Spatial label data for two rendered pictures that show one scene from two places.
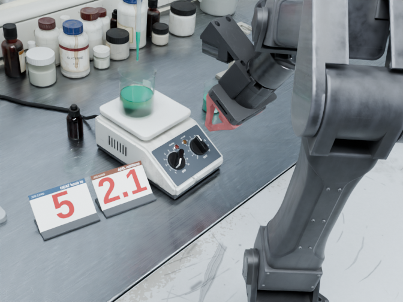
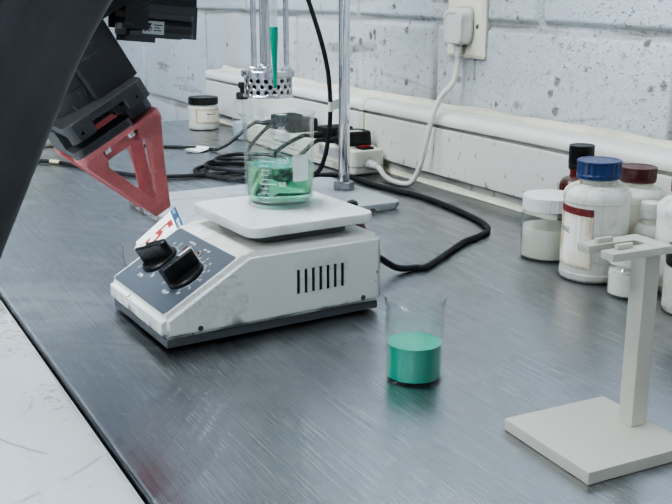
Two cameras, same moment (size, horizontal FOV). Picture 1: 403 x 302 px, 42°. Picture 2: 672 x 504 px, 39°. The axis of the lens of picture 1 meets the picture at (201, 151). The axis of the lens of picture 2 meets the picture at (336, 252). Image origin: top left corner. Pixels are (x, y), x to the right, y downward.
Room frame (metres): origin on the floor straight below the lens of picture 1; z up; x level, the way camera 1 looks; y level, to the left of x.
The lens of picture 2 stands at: (1.12, -0.63, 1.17)
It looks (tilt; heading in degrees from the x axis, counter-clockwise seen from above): 15 degrees down; 113
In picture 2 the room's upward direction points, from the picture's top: straight up
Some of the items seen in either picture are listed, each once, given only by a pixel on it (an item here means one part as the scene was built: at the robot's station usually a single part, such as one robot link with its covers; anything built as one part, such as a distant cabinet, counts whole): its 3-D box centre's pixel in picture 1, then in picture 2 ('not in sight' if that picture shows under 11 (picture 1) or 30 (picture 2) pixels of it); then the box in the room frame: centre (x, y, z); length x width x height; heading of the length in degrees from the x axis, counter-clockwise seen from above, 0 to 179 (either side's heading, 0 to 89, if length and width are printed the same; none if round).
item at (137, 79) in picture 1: (137, 93); (276, 159); (0.74, 0.12, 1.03); 0.07 x 0.06 x 0.08; 17
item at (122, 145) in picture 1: (155, 137); (256, 264); (0.74, 0.09, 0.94); 0.22 x 0.13 x 0.08; 54
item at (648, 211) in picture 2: not in sight; (647, 238); (1.04, 0.32, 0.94); 0.03 x 0.03 x 0.07
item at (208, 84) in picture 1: (212, 96); (414, 337); (0.91, -0.01, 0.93); 0.04 x 0.04 x 0.06
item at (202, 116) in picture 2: not in sight; (203, 112); (0.11, 1.06, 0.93); 0.06 x 0.06 x 0.06
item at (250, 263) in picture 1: (280, 278); not in sight; (0.41, -0.11, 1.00); 0.09 x 0.06 x 0.06; 96
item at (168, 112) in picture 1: (145, 111); (281, 211); (0.75, 0.11, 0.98); 0.12 x 0.12 x 0.01; 54
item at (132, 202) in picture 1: (123, 187); not in sight; (0.62, 0.12, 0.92); 0.09 x 0.06 x 0.04; 128
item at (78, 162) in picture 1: (78, 162); not in sight; (0.68, 0.21, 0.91); 0.06 x 0.06 x 0.02
